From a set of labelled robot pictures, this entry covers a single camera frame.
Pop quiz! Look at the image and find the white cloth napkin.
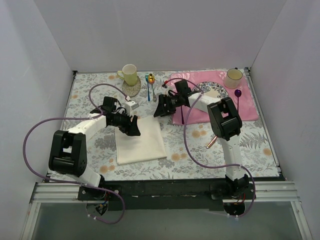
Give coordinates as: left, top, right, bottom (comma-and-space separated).
115, 116, 167, 165

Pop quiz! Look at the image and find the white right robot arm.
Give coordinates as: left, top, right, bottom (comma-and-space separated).
153, 78, 253, 199

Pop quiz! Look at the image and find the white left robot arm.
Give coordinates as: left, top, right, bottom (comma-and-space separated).
48, 96, 141, 200

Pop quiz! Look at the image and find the purple fork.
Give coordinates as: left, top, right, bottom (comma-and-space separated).
180, 106, 185, 125

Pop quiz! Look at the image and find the woven round coaster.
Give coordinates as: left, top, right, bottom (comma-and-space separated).
122, 76, 141, 98

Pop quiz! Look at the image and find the blue floral plate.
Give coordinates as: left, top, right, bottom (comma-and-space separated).
197, 81, 229, 99

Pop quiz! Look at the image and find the rainbow gold spoon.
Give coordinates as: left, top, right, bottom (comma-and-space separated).
147, 73, 157, 102

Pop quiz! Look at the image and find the blue fork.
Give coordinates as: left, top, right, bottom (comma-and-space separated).
145, 73, 151, 102

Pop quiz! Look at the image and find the yellow green mug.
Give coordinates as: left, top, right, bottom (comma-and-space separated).
117, 64, 138, 86

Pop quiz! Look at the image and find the cream enamel mug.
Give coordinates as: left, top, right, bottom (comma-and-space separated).
223, 68, 243, 89

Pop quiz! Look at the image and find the purple spoon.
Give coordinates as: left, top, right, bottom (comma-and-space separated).
234, 89, 242, 112

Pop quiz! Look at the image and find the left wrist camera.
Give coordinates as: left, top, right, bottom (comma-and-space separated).
124, 100, 139, 113

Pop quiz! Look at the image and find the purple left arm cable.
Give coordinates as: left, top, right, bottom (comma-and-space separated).
22, 83, 131, 225

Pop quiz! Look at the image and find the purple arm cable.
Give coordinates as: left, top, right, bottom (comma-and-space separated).
22, 83, 131, 225
162, 77, 257, 219

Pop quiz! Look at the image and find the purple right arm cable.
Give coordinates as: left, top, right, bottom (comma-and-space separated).
162, 77, 257, 219

